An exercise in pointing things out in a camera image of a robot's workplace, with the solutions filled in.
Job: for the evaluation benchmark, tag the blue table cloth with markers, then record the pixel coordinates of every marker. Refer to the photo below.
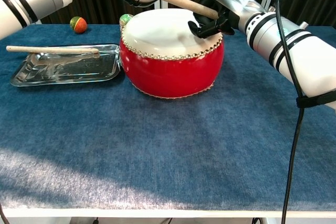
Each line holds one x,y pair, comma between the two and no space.
168,142

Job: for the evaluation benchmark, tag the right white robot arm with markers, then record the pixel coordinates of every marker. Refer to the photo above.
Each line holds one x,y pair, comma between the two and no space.
302,51

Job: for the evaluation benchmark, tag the shiny metal tray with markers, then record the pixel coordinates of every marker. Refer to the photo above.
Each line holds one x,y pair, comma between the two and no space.
65,69

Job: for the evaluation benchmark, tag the red drum with white skin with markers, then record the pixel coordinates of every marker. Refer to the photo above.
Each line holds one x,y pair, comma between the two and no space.
173,69

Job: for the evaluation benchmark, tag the orange and green ball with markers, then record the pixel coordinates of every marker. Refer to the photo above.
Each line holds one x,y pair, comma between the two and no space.
78,25

